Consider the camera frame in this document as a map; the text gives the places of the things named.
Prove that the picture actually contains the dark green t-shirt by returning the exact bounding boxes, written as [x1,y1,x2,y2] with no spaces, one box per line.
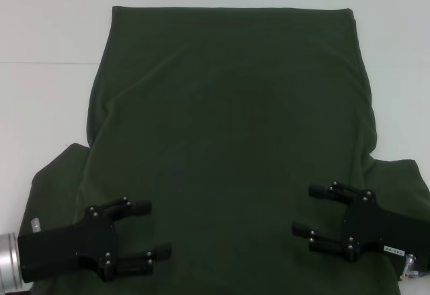
[28,5,430,295]

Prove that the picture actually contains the right arm cable with connector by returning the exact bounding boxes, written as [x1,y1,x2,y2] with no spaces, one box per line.
[401,255,421,281]

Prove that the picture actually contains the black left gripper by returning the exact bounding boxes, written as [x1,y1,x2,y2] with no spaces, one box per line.
[17,197,173,283]

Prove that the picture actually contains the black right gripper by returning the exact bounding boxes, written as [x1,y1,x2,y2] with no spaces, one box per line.
[291,180,430,266]

